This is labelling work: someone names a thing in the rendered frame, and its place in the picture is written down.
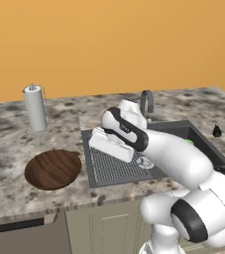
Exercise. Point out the dark grey sink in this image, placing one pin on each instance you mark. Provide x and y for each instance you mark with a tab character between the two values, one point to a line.
114	168

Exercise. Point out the pale green cupboard door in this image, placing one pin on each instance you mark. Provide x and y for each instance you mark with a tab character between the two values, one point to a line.
107	228

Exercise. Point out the grey-brown appliance front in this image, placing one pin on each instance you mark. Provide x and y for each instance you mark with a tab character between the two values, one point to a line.
21	239

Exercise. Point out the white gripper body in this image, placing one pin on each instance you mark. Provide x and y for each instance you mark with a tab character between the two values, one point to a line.
112	149

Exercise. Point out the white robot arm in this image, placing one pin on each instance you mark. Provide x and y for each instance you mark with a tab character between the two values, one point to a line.
173	152

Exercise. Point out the small green object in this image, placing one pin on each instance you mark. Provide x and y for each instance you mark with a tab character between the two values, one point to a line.
189	142

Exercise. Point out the grey curved tap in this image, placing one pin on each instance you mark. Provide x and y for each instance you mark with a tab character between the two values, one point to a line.
147	99

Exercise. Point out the brown wooden bowl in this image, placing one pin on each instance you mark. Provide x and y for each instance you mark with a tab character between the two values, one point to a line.
53	170

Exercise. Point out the white paper towel roll holder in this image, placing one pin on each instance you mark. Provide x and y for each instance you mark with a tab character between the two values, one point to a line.
35	110

